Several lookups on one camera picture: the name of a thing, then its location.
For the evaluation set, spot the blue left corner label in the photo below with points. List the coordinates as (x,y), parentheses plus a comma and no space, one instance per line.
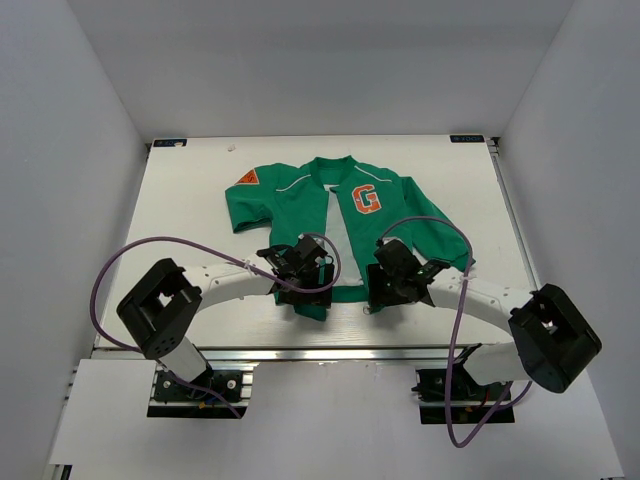
(169,143)

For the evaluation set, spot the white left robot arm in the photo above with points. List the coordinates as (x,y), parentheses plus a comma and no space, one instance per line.
(159,309)

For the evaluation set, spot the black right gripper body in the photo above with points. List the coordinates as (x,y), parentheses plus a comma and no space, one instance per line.
(383,288)

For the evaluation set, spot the aluminium table edge rail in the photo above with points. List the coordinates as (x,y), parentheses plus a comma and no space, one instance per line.
(410,354)

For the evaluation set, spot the green varsity jacket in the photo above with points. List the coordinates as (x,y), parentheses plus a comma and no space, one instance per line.
(353,204)

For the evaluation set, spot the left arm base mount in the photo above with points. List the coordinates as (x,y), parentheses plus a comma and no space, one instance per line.
(170,399)

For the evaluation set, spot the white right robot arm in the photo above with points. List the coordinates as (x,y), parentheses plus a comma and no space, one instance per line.
(551,341)

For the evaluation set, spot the aluminium right side rail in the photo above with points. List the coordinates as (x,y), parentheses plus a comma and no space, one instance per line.
(530,269)

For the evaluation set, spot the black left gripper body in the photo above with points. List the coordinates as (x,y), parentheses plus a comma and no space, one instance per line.
(308,279)

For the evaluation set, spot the blue corner label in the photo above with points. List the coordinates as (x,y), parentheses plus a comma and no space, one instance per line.
(466,138)
(169,143)

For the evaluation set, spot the blue right corner label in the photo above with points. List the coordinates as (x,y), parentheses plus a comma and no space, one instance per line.
(466,138)

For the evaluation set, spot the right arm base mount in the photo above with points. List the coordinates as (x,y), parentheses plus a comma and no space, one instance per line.
(469,401)

